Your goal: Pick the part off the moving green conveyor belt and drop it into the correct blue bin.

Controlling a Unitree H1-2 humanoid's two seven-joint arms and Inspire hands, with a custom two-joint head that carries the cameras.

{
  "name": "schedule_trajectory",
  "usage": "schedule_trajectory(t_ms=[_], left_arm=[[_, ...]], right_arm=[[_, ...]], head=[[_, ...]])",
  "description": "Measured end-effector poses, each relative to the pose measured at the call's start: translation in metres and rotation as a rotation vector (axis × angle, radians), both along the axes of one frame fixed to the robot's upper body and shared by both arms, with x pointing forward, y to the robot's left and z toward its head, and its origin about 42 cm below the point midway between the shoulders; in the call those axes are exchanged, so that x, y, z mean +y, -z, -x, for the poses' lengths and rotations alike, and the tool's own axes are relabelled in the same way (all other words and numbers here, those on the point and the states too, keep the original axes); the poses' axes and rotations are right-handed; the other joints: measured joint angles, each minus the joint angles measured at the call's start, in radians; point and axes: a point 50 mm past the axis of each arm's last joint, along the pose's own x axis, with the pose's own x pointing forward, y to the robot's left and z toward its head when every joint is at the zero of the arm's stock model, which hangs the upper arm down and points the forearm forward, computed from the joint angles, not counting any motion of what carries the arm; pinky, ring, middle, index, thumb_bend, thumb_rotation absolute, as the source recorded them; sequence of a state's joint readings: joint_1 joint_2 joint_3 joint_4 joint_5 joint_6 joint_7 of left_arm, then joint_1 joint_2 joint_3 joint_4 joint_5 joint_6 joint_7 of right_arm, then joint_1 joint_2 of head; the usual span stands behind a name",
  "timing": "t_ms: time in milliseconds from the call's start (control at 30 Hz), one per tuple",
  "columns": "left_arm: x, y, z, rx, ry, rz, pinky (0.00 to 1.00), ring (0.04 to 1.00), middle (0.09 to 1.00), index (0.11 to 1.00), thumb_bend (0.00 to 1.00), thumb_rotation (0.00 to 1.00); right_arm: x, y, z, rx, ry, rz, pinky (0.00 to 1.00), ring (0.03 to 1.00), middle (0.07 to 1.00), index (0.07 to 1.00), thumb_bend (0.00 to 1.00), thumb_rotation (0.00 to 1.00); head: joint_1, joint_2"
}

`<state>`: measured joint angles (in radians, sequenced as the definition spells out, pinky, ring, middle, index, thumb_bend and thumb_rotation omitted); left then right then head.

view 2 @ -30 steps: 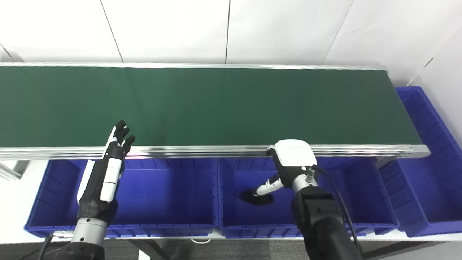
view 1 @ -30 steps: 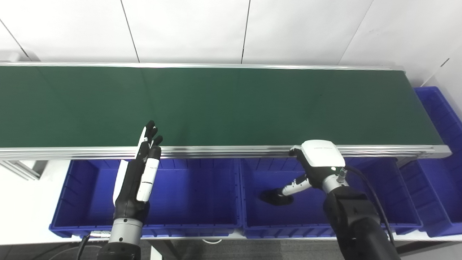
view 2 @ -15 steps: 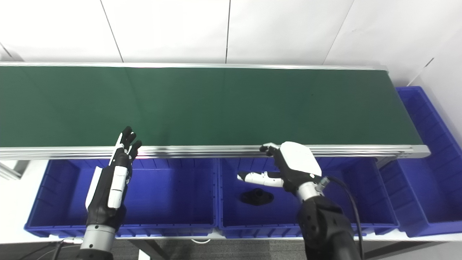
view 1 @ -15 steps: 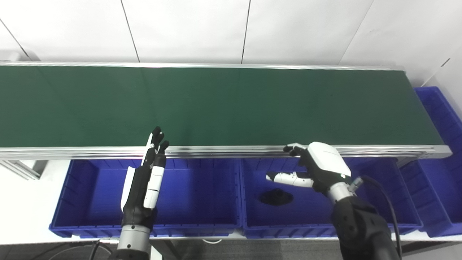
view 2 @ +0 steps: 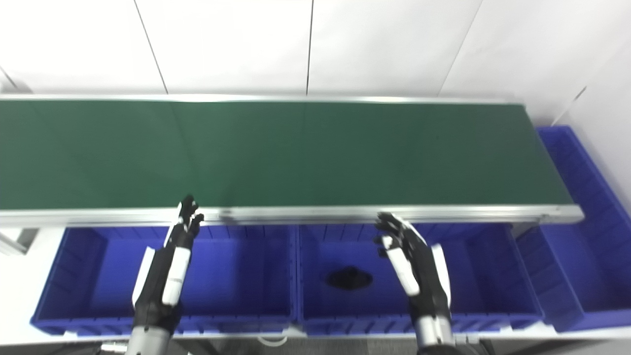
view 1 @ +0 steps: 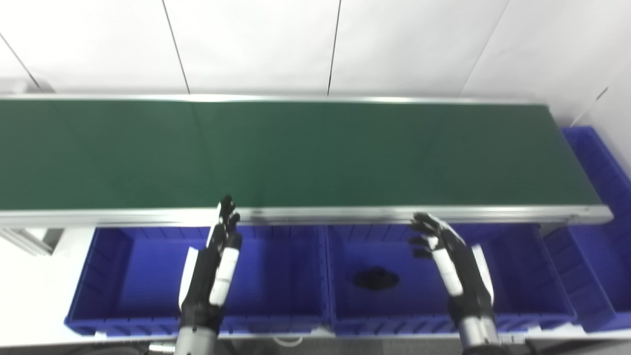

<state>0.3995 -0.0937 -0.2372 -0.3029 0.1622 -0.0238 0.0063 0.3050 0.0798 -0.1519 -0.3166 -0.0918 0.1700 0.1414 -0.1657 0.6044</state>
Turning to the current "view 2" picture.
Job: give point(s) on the aluminium conveyor support leg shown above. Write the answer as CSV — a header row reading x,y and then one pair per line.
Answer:
x,y
17,241

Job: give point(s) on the green conveyor belt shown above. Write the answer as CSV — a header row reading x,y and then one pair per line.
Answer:
x,y
296,155

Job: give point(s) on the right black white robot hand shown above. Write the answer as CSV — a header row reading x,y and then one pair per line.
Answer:
x,y
421,276

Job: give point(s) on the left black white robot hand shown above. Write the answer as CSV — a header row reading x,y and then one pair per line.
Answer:
x,y
157,291

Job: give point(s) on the blue plastic bin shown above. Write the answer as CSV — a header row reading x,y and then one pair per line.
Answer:
x,y
581,256
236,281
488,276

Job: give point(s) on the black flanged machine part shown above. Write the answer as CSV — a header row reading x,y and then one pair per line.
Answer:
x,y
349,278

